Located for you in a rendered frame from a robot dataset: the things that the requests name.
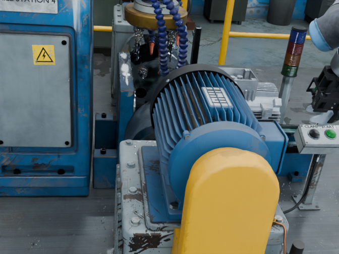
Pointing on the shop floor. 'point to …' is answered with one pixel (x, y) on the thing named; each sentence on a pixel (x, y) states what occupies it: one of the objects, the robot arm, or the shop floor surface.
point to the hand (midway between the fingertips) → (322, 122)
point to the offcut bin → (215, 8)
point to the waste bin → (280, 12)
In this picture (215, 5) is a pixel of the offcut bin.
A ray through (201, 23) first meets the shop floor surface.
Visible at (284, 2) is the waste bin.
